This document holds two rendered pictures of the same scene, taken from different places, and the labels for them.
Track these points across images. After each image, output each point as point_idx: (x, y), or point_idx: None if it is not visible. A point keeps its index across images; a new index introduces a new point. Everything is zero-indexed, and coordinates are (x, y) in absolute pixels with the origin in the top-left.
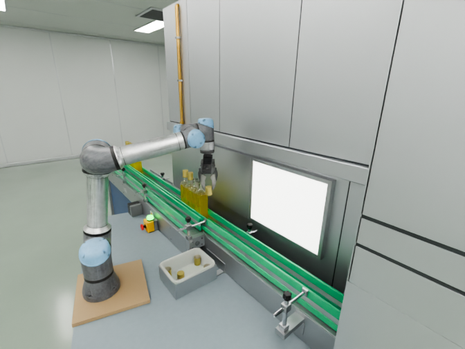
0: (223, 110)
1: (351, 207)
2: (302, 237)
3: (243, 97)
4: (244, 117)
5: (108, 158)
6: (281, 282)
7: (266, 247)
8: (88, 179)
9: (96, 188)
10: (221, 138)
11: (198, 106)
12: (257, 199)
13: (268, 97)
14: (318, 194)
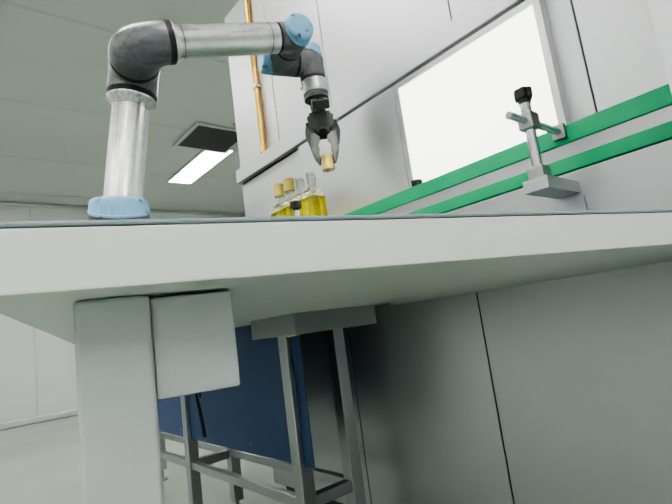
0: (334, 68)
1: (585, 14)
2: (522, 133)
3: (362, 21)
4: (369, 47)
5: (158, 25)
6: (507, 175)
7: None
8: (115, 103)
9: (129, 118)
10: (336, 106)
11: (290, 100)
12: (420, 148)
13: None
14: (524, 35)
